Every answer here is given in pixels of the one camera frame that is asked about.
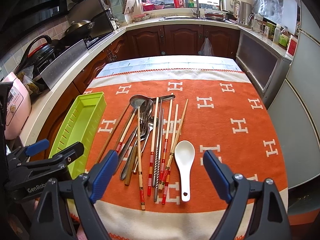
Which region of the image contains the white ceramic soup spoon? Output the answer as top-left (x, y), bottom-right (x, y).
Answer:
top-left (175, 140), bottom-right (195, 202)

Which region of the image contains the steel fork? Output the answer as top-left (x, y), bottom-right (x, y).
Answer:
top-left (132, 108), bottom-right (152, 174)

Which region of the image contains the plastic bag on cabinet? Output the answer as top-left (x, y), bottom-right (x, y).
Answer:
top-left (199, 37), bottom-right (214, 56)

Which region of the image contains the plain brown wooden chopstick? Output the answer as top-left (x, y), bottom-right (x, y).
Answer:
top-left (95, 104), bottom-right (129, 164)

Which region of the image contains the orange H-pattern blanket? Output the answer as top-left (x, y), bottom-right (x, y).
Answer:
top-left (85, 56), bottom-right (288, 239)

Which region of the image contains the wooden handled steel spoon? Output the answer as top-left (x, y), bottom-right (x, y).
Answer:
top-left (120, 100), bottom-right (153, 180)

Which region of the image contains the steel twisted chopstick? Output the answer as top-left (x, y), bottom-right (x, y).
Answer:
top-left (152, 99), bottom-right (163, 202)

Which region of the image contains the wok with lid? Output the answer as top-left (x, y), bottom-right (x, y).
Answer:
top-left (64, 20), bottom-right (95, 38)

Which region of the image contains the kitchen faucet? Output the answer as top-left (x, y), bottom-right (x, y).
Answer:
top-left (188, 0), bottom-right (201, 18)

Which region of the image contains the pink rice cooker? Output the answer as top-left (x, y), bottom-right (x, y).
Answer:
top-left (2, 72), bottom-right (31, 140)

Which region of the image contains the green plastic utensil tray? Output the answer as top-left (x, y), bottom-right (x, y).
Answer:
top-left (49, 92), bottom-right (106, 179)

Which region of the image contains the red bottle on sill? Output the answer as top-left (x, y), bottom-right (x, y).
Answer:
top-left (174, 0), bottom-right (180, 8)

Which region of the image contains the steel kettle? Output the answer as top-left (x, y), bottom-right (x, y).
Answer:
top-left (233, 0), bottom-right (252, 28)

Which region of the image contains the large steel soup spoon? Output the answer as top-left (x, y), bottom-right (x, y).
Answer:
top-left (130, 94), bottom-right (175, 109)

